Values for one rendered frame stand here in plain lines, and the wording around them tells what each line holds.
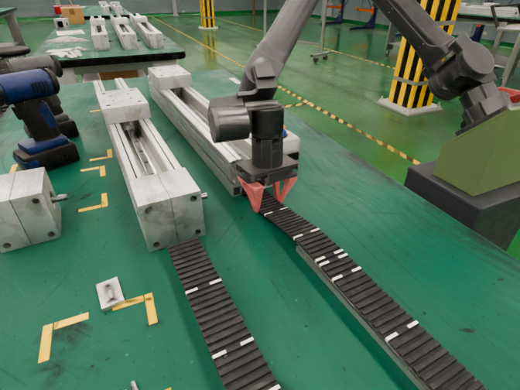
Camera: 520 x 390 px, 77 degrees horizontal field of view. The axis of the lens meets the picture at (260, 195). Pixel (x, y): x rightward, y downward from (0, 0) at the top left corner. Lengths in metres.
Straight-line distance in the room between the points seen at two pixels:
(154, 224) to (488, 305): 0.51
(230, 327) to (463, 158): 0.60
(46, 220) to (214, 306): 0.35
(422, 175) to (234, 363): 0.63
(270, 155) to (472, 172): 0.44
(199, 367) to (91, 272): 0.24
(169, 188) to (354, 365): 0.37
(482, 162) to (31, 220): 0.84
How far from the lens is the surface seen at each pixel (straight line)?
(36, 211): 0.65
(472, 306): 0.56
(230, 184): 0.68
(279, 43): 0.64
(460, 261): 0.63
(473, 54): 0.84
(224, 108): 0.54
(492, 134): 0.77
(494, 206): 0.82
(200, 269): 0.48
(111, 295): 0.52
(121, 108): 0.89
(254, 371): 0.39
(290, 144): 0.80
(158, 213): 0.54
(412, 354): 0.44
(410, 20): 0.85
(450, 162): 0.83
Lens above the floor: 1.16
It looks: 33 degrees down
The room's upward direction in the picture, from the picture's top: straight up
